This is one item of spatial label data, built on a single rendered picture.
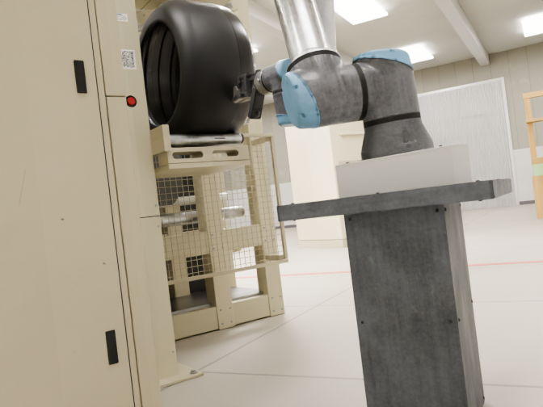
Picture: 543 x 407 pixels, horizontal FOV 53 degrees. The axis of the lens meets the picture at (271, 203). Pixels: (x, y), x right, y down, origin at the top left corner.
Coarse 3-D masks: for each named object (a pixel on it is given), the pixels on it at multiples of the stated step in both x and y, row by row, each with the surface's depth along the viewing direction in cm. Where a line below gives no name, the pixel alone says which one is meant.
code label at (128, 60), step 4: (124, 52) 204; (128, 52) 205; (132, 52) 205; (124, 56) 204; (128, 56) 204; (132, 56) 205; (124, 60) 203; (128, 60) 204; (132, 60) 205; (124, 64) 203; (128, 64) 204; (132, 64) 205; (136, 64) 206; (124, 68) 203; (128, 68) 204; (132, 68) 205; (136, 68) 206
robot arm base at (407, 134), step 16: (416, 112) 138; (368, 128) 141; (384, 128) 137; (400, 128) 136; (416, 128) 137; (368, 144) 140; (384, 144) 136; (400, 144) 135; (416, 144) 135; (432, 144) 139
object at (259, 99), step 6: (252, 90) 194; (252, 96) 194; (258, 96) 194; (264, 96) 196; (252, 102) 195; (258, 102) 195; (252, 108) 195; (258, 108) 196; (252, 114) 196; (258, 114) 197
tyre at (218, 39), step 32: (160, 32) 239; (192, 32) 200; (224, 32) 206; (160, 64) 248; (192, 64) 199; (224, 64) 203; (160, 96) 250; (192, 96) 202; (224, 96) 206; (192, 128) 210; (224, 128) 217
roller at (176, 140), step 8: (176, 136) 205; (184, 136) 207; (192, 136) 209; (200, 136) 211; (208, 136) 213; (216, 136) 215; (224, 136) 217; (232, 136) 219; (240, 136) 221; (176, 144) 205; (184, 144) 207; (192, 144) 210; (200, 144) 212; (208, 144) 214; (216, 144) 216; (224, 144) 219
